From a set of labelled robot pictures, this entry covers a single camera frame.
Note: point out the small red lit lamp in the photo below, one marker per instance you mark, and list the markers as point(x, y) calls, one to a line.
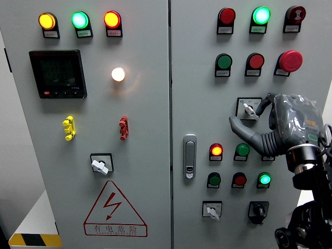
point(216, 150)

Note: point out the green round lit lamp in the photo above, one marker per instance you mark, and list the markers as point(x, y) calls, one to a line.
point(80, 19)
point(261, 15)

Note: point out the black display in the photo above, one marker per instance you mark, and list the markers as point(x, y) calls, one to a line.
point(58, 72)

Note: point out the large red stop button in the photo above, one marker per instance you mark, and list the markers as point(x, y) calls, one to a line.
point(290, 61)

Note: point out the red round unlit lamp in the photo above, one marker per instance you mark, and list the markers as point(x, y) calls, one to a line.
point(227, 16)

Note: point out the yellow round lamp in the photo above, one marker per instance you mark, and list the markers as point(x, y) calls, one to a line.
point(47, 21)

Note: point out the small dark green push button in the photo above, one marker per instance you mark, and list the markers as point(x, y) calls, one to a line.
point(214, 180)

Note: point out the grey cabinet door with lock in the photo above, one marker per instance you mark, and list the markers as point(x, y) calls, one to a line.
point(202, 109)

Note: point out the black yellow striped tape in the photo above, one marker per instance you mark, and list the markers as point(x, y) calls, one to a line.
point(33, 240)

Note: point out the small red push button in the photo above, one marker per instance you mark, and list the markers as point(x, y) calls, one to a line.
point(240, 180)

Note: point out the white lamp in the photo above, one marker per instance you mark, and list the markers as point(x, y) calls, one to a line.
point(118, 74)

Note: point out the red warning triangle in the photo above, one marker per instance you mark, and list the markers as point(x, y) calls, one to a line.
point(112, 203)

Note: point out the small green lit lamp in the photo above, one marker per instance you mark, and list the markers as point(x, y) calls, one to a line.
point(264, 179)

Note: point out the grey cabinet door with display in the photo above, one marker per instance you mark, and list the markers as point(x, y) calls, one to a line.
point(145, 129)

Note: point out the silver door lock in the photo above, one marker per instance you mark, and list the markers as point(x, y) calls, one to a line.
point(190, 155)

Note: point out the small button label plate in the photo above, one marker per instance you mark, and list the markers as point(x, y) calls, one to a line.
point(268, 158)

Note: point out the black door hinge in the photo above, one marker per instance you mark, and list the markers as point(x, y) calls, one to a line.
point(7, 61)
point(56, 228)

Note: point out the orange-red round lit lamp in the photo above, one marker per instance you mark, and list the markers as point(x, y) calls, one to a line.
point(112, 19)

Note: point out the dark red buzzer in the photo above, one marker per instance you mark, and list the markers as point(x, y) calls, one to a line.
point(296, 13)

